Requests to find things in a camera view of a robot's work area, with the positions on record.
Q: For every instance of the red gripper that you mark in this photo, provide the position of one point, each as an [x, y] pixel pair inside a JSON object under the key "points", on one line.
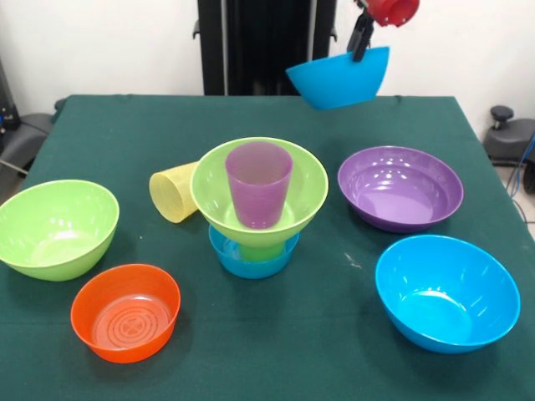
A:
{"points": [[393, 10]]}

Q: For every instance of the purple plastic bowl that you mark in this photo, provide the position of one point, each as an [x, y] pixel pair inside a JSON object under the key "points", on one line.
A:
{"points": [[397, 200]]}

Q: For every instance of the purple plastic cup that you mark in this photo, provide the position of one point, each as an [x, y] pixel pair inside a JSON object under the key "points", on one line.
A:
{"points": [[257, 196]]}

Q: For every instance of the green plastic bowl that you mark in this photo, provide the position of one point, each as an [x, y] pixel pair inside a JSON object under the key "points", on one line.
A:
{"points": [[209, 196], [54, 246]]}

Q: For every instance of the green plastic cup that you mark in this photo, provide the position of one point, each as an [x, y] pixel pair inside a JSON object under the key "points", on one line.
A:
{"points": [[259, 252]]}

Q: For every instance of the yellow plastic cup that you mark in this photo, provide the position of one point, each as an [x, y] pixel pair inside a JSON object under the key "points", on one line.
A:
{"points": [[171, 196]]}

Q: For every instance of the small blue plastic bowl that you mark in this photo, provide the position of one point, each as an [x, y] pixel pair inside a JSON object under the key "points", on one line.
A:
{"points": [[251, 269]]}

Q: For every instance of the small orange plastic bowl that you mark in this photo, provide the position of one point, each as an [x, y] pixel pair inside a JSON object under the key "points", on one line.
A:
{"points": [[125, 342]]}

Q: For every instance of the grey base with black knob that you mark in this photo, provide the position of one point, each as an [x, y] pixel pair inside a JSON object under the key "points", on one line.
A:
{"points": [[514, 142]]}

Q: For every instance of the dark green tablecloth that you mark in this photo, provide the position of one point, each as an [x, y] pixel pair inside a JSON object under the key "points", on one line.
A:
{"points": [[292, 367]]}

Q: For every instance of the grey wheeled base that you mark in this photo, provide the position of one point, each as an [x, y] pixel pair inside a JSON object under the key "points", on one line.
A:
{"points": [[25, 142]]}

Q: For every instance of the black equipment casing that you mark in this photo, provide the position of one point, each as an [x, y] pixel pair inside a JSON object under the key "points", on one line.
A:
{"points": [[6, 117]]}

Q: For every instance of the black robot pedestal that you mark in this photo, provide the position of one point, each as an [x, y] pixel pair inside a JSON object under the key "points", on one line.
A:
{"points": [[267, 50]]}

